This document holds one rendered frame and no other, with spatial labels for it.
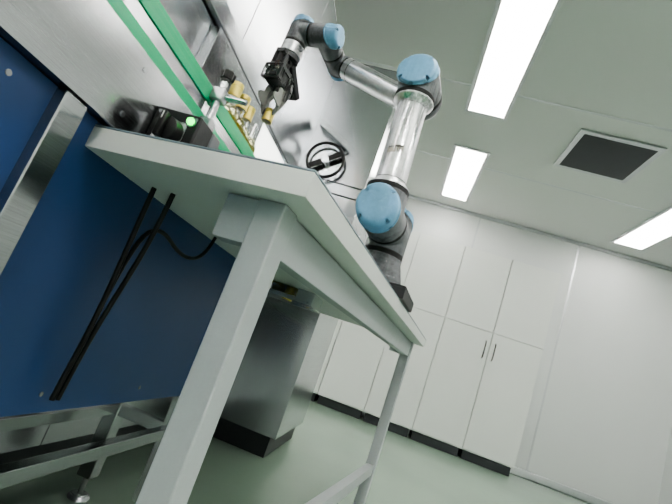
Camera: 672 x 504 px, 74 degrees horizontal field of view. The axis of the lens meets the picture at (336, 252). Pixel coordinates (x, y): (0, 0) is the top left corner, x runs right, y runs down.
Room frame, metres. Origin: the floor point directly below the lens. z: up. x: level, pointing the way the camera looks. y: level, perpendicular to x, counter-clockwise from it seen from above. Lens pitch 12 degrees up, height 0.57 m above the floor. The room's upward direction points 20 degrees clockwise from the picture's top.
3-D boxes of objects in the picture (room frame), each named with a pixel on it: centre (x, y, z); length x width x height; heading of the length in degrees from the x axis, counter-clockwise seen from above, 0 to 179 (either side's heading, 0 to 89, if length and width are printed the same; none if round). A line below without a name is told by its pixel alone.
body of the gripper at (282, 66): (1.33, 0.37, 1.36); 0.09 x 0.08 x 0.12; 154
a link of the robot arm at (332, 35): (1.31, 0.26, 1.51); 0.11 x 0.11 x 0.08; 68
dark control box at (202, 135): (0.70, 0.30, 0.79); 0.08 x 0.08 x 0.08; 79
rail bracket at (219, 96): (0.81, 0.30, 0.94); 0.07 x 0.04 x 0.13; 79
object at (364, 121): (2.59, 0.09, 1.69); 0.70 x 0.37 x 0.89; 169
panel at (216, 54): (1.59, 0.46, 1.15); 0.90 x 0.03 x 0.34; 169
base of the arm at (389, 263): (1.26, -0.13, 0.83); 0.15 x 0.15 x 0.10
